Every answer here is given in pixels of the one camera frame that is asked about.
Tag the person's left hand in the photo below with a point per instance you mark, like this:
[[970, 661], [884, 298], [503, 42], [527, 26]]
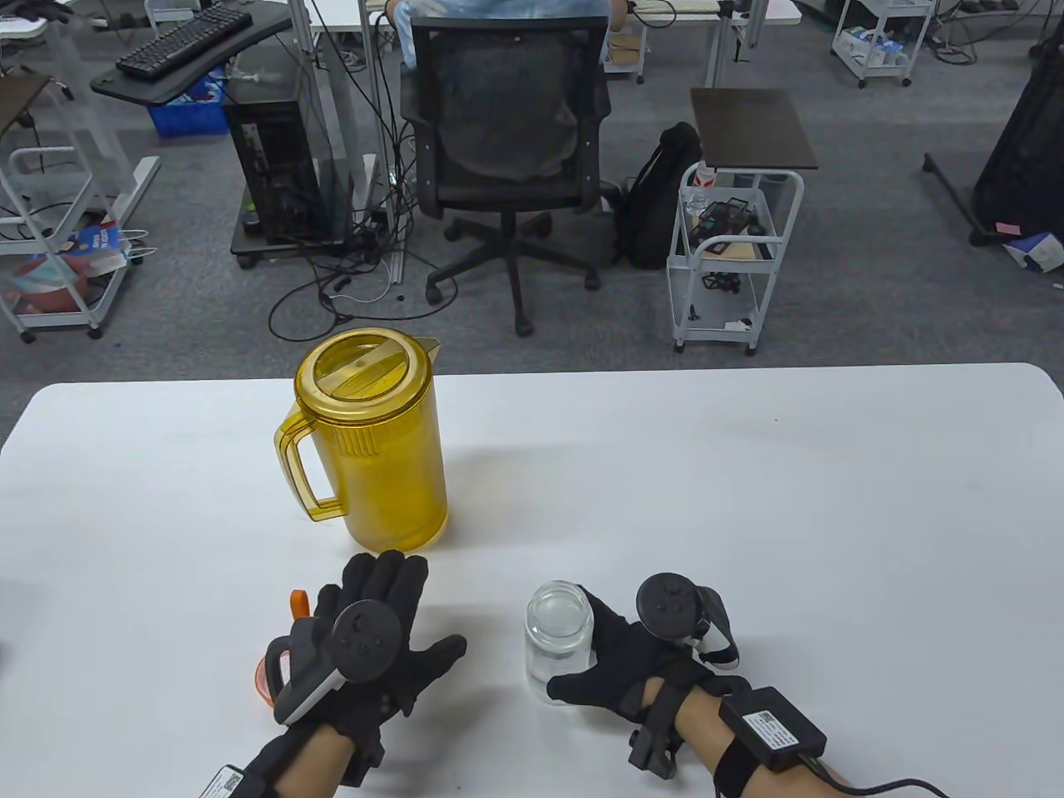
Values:
[[407, 690]]

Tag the person's right hand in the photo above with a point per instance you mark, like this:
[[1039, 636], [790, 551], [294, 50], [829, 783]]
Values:
[[632, 669]]

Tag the clear water cup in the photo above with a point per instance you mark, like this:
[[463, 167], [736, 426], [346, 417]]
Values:
[[557, 657]]

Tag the orange cup lid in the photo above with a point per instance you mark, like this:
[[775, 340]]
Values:
[[264, 677]]

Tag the yellow transparent kettle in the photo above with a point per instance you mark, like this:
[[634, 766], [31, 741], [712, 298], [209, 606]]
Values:
[[391, 465]]

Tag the person's right forearm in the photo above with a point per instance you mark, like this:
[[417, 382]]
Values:
[[702, 731]]

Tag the person's left forearm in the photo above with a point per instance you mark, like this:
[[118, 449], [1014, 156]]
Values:
[[312, 765]]

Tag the grey left hand controller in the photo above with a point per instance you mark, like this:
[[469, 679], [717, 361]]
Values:
[[366, 640]]

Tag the grey hand controller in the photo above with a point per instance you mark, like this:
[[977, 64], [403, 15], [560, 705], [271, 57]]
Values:
[[665, 603], [366, 640]]

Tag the grey right hand controller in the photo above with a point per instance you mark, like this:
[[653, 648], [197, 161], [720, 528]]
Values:
[[665, 603]]

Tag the black right wrist sensor box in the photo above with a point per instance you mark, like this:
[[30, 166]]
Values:
[[773, 727]]

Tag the black wrist sensor box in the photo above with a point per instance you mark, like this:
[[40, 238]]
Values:
[[223, 785], [773, 727]]

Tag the black left wrist sensor box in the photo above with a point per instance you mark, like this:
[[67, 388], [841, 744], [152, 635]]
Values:
[[223, 785]]

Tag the white rolling cart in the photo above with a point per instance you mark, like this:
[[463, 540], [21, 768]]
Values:
[[715, 337], [883, 76], [91, 320]]

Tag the black backpack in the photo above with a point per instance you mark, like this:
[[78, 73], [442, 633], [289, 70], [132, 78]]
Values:
[[657, 199]]

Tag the black wheeled platform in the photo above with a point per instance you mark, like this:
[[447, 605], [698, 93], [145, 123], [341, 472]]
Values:
[[249, 241]]

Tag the blue white bag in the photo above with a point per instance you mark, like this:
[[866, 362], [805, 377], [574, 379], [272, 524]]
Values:
[[98, 245]]

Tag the black computer tower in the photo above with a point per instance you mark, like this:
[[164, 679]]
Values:
[[266, 166]]

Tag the dark brown side table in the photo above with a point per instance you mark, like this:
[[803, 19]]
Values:
[[748, 129], [17, 96]]

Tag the white blue box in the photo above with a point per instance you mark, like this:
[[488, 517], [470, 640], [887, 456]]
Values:
[[1039, 253]]

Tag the black mesh office chair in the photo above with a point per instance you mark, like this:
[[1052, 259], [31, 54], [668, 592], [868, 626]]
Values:
[[499, 100]]

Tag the blue plastic crate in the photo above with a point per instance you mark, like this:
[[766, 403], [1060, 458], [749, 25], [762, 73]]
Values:
[[187, 118]]

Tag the cardboard box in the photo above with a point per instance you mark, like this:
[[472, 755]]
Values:
[[625, 51]]

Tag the black fabric stand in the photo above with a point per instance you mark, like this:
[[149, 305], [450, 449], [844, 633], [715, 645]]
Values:
[[1022, 166]]

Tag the black curved desk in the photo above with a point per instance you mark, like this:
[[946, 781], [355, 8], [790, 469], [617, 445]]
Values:
[[270, 23]]

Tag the white long desk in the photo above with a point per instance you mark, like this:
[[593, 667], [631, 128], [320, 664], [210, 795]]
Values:
[[332, 10]]

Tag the black keyboard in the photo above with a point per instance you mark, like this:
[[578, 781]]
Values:
[[183, 40]]

